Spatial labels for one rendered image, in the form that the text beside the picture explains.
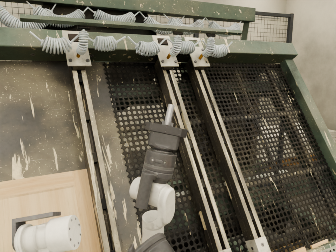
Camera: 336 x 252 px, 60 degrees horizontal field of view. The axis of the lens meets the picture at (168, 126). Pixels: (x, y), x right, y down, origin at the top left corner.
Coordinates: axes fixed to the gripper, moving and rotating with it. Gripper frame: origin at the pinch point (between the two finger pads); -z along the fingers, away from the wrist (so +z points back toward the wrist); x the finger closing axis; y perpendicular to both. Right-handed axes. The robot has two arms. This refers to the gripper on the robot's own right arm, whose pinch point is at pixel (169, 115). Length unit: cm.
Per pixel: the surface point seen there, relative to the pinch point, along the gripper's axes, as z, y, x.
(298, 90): -36, 110, -68
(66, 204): 39, 22, 33
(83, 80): -9, 40, 44
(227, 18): -83, 131, -15
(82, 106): 2, 35, 40
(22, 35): -22, 33, 70
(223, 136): 2, 63, -23
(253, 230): 40, 47, -42
